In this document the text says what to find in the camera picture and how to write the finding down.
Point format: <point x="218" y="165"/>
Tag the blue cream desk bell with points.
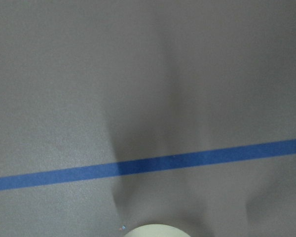
<point x="156" y="230"/>

